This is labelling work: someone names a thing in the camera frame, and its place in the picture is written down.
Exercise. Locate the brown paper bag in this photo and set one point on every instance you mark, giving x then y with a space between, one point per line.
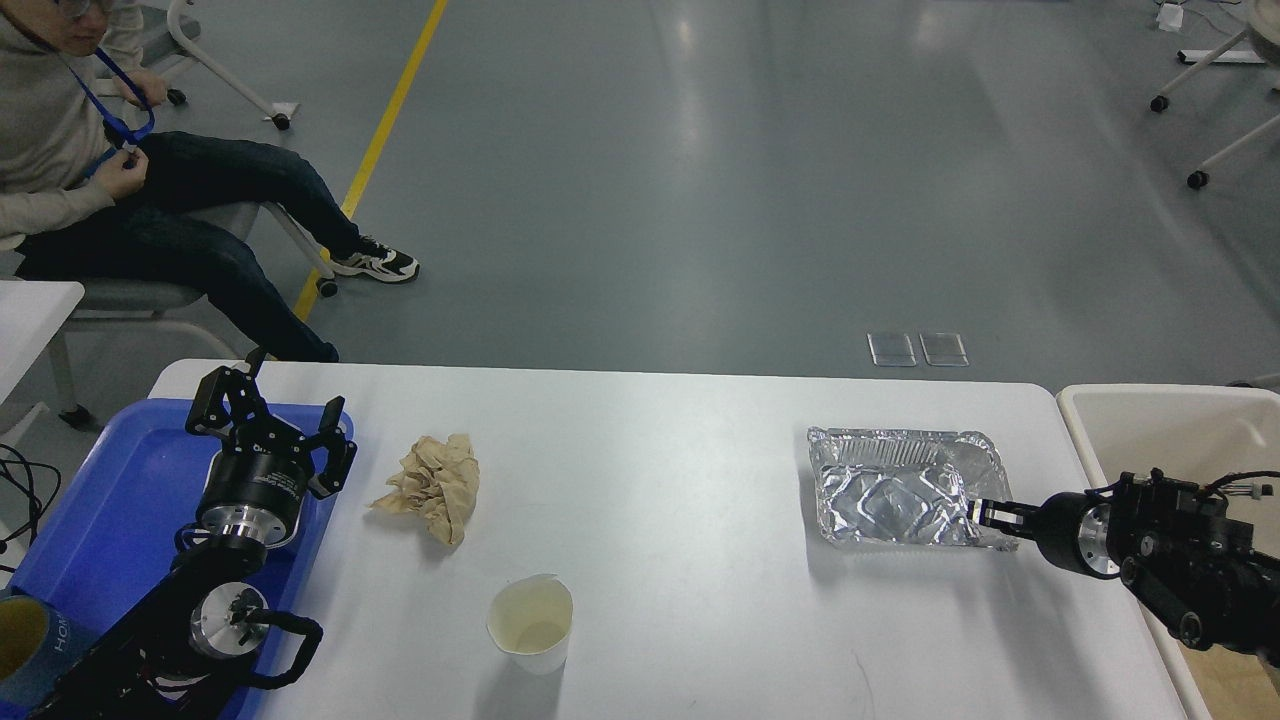
1234 685

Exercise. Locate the white side table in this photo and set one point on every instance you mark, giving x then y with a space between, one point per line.
31 314

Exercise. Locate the white sneaker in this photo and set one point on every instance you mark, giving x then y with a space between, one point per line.
374 260

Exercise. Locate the person's hand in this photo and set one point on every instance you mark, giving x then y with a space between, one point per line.
122 174

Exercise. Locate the person's other hand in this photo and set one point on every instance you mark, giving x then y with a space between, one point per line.
143 88

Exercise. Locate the clear floor marker right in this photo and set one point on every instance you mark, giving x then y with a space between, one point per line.
944 349

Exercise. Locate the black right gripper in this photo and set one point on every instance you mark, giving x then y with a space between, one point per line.
1071 530

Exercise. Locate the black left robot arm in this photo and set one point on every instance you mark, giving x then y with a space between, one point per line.
204 632

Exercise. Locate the rectangular metal tin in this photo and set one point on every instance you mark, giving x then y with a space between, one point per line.
293 544

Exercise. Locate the brown paper napkin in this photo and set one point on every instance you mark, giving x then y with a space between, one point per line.
437 481

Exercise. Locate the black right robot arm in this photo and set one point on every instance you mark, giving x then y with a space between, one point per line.
1171 543

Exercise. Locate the seated person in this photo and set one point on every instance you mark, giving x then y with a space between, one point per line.
64 226

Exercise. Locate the aluminium foil tray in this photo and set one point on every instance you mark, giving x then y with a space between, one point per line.
906 488

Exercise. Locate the grey office chair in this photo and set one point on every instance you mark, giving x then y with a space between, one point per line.
171 40

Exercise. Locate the dark teal HOME mug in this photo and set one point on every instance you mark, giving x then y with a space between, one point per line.
38 645

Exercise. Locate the blue plastic tray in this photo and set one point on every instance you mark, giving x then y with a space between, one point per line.
111 539

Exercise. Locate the white paper cup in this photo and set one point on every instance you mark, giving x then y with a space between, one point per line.
530 621

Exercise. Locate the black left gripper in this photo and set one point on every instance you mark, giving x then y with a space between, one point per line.
257 482

